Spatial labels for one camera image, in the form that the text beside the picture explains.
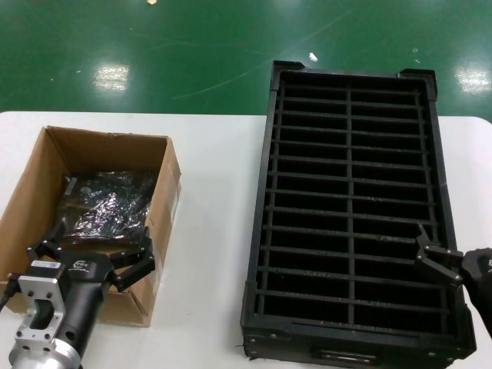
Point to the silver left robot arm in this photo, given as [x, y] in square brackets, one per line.
[38, 357]

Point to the brown cardboard box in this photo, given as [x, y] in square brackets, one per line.
[115, 150]

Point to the black slotted plastic container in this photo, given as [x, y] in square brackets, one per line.
[269, 346]

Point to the clear shiny antistatic bag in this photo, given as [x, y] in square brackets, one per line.
[111, 207]

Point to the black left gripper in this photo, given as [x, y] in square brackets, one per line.
[82, 300]

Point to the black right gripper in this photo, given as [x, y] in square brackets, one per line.
[480, 280]

